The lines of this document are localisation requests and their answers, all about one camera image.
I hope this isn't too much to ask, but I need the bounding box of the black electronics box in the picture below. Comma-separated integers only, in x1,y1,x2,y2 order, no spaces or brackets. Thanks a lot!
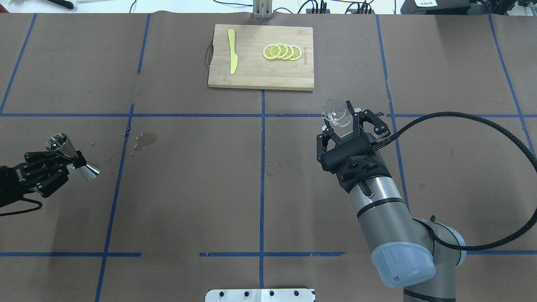
400,0,471,15

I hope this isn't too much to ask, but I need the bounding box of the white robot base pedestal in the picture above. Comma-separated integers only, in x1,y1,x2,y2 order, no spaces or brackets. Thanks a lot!
205,288,316,302

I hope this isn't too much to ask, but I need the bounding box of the aluminium frame post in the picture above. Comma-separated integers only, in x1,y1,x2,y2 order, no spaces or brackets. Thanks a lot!
252,0,274,20

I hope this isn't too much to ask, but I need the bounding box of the bamboo cutting board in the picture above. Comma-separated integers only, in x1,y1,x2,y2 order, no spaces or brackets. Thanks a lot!
208,24,315,91

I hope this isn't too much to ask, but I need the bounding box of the black handled tool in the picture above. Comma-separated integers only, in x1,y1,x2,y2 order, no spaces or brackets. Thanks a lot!
47,0,74,10

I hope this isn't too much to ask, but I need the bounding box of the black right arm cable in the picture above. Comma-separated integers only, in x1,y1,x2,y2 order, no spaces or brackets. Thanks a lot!
373,111,537,251

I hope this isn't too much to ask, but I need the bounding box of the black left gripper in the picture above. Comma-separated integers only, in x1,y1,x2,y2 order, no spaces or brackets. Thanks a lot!
0,151,70,208

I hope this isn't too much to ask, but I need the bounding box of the clear glass cup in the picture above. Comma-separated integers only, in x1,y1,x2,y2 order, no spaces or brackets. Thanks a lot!
321,97,352,128

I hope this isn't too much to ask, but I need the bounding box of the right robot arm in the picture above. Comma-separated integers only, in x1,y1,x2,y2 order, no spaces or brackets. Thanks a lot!
316,98,466,302

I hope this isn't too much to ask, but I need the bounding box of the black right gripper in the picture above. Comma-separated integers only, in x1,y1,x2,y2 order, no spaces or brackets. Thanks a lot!
316,101,391,194

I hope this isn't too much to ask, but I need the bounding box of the lemon slice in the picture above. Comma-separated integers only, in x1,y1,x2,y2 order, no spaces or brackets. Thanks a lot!
288,45,302,61
282,44,294,60
262,44,282,60
277,43,290,60

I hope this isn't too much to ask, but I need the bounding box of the yellow plastic knife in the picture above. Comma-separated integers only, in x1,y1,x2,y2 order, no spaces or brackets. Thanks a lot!
227,29,239,75

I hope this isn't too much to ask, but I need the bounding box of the steel double jigger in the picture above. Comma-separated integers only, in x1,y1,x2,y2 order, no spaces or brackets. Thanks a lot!
45,133,100,180

